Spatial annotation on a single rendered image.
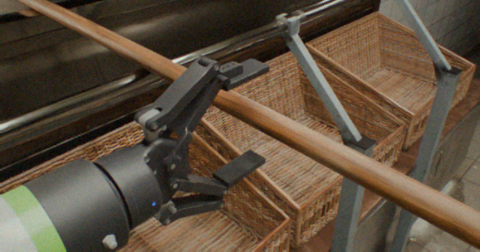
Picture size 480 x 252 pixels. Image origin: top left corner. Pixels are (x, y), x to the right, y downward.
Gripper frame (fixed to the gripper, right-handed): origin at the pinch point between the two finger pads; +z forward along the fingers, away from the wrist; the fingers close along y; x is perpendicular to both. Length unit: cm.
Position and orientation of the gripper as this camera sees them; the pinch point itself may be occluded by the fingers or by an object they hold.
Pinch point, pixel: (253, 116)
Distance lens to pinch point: 51.2
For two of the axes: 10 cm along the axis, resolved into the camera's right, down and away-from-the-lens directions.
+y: 0.0, 8.4, 5.4
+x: 7.2, 3.8, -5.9
